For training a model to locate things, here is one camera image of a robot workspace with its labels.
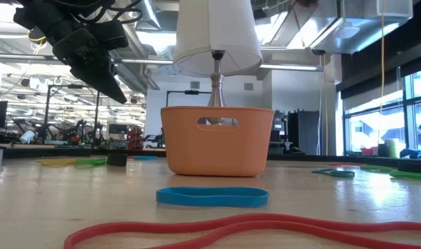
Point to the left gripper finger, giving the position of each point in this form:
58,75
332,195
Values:
99,79

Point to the wide blue rubber band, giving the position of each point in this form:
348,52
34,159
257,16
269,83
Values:
210,202

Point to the green rubber band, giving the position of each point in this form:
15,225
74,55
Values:
411,175
380,169
92,161

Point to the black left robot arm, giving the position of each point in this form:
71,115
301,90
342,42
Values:
34,17

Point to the yellow rubber band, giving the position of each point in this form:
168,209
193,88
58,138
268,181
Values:
56,162

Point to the orange plastic bin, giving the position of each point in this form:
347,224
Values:
217,152

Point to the long red rubber band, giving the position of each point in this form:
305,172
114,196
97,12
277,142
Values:
127,228

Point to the teal rubber band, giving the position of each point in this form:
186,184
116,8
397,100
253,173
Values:
345,174

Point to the red stacked equipment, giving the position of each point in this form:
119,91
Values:
135,138

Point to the white roll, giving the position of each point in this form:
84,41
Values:
27,137

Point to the white shade table lamp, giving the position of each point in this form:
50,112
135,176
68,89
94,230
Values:
217,27

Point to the long ceiling light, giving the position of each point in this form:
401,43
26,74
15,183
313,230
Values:
293,67

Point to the black panel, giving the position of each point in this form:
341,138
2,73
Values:
305,131

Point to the red box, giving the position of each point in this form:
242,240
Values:
368,151

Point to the green roll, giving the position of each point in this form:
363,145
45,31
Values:
392,148

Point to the blue bag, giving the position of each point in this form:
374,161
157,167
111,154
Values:
413,154

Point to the black rig frame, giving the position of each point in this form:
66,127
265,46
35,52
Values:
191,92
75,86

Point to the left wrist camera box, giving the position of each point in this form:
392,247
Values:
110,34

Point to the black aluminium table frame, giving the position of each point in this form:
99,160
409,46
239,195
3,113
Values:
41,152

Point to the grey wall vent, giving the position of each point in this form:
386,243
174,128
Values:
195,85
249,86

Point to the dome security camera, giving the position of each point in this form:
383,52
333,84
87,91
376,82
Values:
319,52

